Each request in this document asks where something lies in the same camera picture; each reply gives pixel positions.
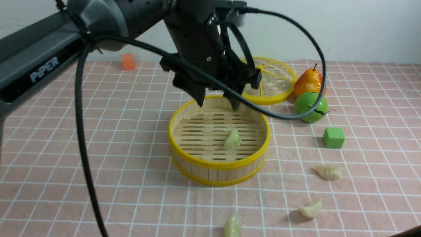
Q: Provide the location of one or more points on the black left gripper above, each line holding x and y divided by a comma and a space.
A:
205, 39

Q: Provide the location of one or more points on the pale green dumpling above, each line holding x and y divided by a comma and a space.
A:
233, 226
233, 140

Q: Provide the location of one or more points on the pale green dumpling bottom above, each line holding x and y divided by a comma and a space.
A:
233, 226

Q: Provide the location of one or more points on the cream dumpling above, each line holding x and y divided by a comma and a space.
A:
311, 209
329, 172

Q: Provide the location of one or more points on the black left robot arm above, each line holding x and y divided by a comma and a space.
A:
34, 56

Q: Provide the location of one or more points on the yellow bamboo steamer tray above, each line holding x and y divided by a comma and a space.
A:
197, 135

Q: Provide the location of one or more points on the yellow woven steamer lid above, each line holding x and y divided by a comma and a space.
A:
276, 85

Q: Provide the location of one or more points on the green toy apple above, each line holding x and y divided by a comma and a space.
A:
305, 101

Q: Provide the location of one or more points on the orange yellow toy pear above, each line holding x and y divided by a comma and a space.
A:
309, 81

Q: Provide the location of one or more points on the orange cube block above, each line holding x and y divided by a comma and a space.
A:
128, 61

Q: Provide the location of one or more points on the green cube block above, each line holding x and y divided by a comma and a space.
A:
333, 138

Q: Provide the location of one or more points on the pink checkered tablecloth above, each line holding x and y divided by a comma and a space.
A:
43, 193

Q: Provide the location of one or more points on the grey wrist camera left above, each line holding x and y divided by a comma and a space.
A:
234, 16

